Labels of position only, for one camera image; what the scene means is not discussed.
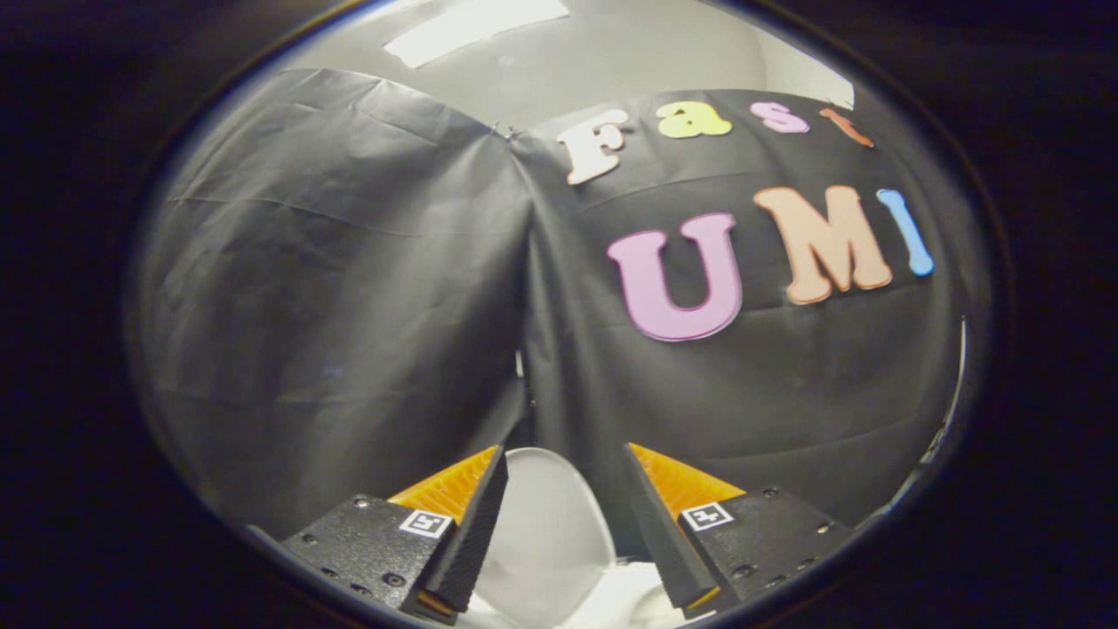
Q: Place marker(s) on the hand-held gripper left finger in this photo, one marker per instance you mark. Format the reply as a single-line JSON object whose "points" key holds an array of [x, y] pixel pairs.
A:
{"points": [[479, 542]]}

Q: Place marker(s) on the plain black backdrop cloth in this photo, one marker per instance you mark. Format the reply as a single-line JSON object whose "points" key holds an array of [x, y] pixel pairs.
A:
{"points": [[332, 306]]}

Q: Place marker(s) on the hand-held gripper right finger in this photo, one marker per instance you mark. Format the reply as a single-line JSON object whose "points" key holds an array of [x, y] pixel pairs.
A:
{"points": [[664, 550]]}

